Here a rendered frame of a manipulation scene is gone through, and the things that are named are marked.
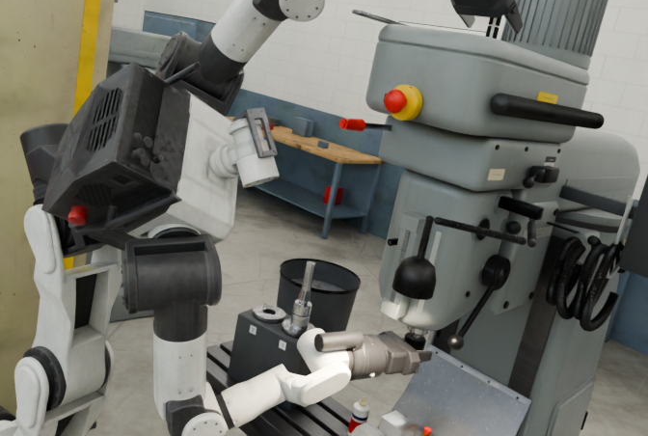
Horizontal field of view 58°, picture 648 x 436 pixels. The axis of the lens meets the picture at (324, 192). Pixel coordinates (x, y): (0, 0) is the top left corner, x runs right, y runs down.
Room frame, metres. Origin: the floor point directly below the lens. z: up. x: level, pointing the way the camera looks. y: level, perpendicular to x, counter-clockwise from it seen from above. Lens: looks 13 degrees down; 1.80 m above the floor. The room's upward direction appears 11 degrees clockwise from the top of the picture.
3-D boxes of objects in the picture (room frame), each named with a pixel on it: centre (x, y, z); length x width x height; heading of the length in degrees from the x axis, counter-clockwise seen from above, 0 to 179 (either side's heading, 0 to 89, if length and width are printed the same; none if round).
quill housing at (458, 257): (1.19, -0.26, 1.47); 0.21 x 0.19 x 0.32; 48
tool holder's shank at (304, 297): (1.42, 0.00, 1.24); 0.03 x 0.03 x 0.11
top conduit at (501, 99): (1.11, -0.39, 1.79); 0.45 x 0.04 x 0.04; 138
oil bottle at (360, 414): (1.30, -0.20, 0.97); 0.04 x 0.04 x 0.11
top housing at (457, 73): (1.19, -0.27, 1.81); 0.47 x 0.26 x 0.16; 138
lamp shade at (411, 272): (0.96, -0.18, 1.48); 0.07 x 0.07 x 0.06
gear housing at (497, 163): (1.21, -0.29, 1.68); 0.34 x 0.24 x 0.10; 138
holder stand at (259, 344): (1.45, 0.04, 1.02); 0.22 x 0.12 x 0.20; 59
